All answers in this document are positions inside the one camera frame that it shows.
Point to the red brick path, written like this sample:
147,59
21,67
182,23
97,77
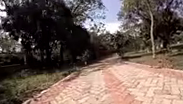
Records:
117,88

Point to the wood of dark trees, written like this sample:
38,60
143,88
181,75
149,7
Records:
47,33

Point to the pale stone kerb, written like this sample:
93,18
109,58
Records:
168,68
47,90

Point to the pale slender tree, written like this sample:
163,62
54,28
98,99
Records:
151,30

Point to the grass verge with leaves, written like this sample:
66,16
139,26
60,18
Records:
23,85

